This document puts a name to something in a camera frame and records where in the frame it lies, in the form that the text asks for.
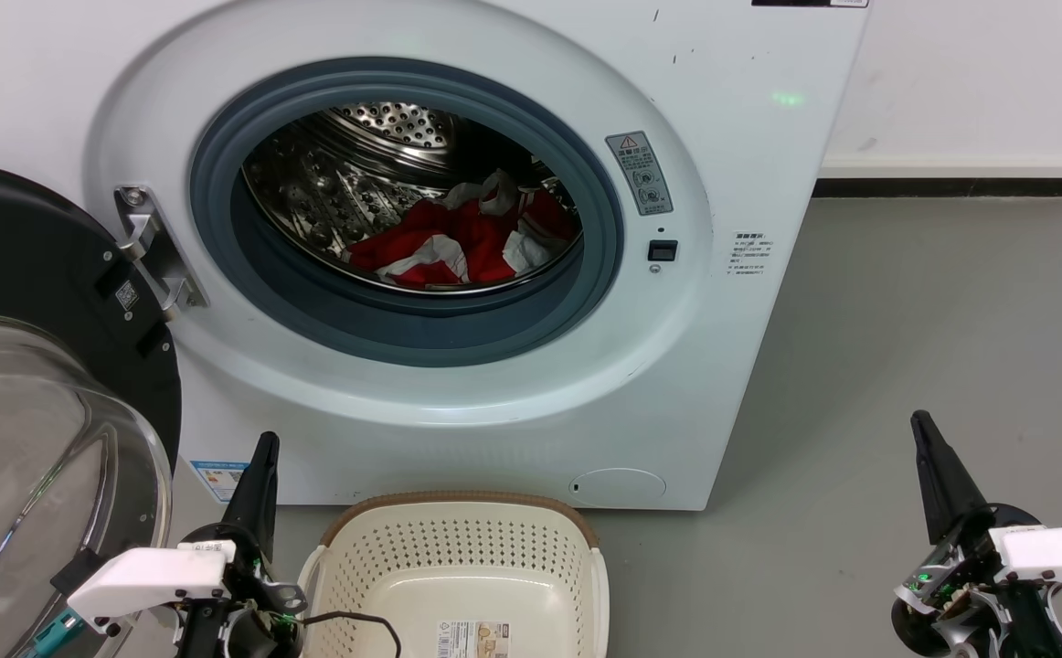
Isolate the blue energy label sticker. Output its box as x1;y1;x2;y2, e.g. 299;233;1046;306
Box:
189;460;250;504

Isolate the silver metal door hinge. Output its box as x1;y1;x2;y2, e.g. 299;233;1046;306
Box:
113;185;210;323

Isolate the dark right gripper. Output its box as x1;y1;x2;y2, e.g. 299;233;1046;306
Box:
890;410;1062;658

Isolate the round white filter cover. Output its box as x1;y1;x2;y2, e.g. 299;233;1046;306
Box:
569;468;667;509

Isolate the printed paper product label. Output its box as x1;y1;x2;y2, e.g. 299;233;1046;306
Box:
436;621;512;658

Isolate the teal cable connector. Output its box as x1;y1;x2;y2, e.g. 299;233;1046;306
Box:
24;610;86;658

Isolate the grey rubber door gasket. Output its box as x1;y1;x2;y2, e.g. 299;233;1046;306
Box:
188;57;625;368

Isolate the red and white garment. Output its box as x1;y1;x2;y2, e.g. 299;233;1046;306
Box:
345;168;582;286

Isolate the small white text label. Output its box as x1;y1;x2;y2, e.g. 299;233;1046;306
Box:
728;230;777;278

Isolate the cream perforated laundry basket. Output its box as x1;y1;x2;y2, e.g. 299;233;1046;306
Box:
296;492;611;658

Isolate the grey warning label sticker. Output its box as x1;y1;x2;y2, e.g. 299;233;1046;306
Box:
605;131;674;218

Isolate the black floor edge strip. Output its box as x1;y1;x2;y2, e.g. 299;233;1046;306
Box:
812;178;1062;198

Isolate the stainless steel washing machine drum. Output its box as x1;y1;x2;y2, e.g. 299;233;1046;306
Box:
240;101;584;295

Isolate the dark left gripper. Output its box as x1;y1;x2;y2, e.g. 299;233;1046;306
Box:
170;432;310;658

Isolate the black washer door with glass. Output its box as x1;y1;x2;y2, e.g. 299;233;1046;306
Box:
0;158;183;658

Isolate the thin black cable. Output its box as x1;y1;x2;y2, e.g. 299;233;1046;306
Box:
301;610;402;658

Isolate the white front-load washing machine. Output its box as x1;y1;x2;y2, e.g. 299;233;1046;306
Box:
0;0;872;511

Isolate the white wall baseboard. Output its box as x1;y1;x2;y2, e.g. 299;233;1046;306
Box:
819;151;1062;179

